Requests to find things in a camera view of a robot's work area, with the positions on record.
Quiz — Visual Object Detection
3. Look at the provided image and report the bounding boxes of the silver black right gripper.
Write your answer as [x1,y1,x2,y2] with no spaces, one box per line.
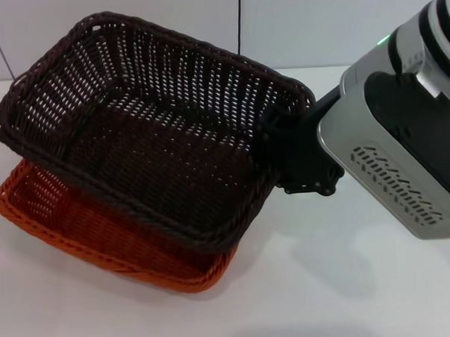
[257,10,450,249]

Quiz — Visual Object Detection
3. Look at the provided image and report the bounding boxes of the dark brown woven plastic basket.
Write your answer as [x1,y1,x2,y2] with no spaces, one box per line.
[0,1,322,265]

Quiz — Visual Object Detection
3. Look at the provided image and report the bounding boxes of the orange woven plastic basket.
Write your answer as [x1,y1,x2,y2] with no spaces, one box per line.
[0,149,242,300]

